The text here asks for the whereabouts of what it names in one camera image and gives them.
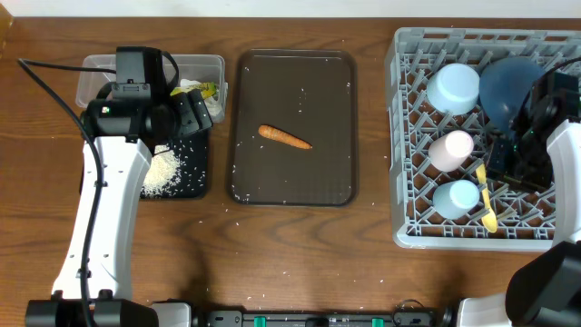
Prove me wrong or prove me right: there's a black waste tray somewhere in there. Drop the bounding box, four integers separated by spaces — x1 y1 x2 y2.
140 132 209 200

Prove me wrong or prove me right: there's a yellow green snack wrapper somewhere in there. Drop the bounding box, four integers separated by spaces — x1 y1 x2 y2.
171 80 218 99

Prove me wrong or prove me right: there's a light blue bowl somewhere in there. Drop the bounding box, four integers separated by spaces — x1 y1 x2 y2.
426 64 480 115

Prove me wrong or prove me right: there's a grey plastic dishwasher rack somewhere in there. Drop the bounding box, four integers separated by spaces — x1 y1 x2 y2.
385 27 580 253

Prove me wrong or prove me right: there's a cream plastic spoon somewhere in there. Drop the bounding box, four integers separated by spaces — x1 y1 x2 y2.
476 164 497 233

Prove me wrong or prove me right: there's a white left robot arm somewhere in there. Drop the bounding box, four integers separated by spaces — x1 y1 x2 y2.
25 90 212 326

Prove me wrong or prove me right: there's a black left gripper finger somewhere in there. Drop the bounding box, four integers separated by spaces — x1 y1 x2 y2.
188 90 213 133
172 93 200 138

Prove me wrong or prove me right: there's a clear plastic waste bin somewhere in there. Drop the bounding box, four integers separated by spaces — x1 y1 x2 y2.
75 54 228 124

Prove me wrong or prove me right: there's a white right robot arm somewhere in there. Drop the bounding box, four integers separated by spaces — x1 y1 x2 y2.
455 69 580 327

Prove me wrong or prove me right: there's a dark brown serving tray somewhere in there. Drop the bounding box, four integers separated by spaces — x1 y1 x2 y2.
227 49 359 207

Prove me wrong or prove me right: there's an aluminium foil ball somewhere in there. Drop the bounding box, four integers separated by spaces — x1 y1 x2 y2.
180 79 223 117

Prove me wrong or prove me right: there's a black rail at table edge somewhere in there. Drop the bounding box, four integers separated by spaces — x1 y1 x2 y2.
204 300 456 327

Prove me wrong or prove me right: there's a pink plastic cup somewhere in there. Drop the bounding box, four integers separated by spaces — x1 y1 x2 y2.
428 130 474 173

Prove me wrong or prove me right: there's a dark blue plate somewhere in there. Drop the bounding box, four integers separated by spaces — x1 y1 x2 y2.
479 57 545 136

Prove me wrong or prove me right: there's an orange carrot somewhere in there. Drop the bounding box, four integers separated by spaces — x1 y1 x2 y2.
258 124 312 150

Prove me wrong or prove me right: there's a light blue plastic cup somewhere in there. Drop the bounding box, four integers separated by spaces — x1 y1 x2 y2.
432 180 480 220

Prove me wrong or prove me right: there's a pile of white rice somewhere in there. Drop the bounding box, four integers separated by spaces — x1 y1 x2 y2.
141 145 182 198

